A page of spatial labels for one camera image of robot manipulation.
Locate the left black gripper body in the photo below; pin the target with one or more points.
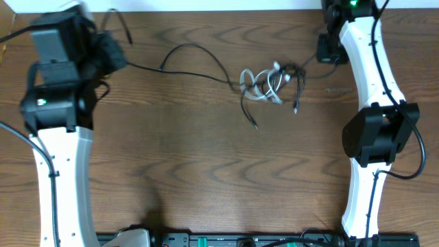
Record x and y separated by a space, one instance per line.
106 54

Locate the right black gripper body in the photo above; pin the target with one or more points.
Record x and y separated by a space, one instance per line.
329 49

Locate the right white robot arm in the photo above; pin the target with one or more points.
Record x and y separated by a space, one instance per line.
384 121

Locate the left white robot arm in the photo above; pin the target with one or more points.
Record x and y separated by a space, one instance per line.
74 58

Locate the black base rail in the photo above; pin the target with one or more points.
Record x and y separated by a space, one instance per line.
309 238

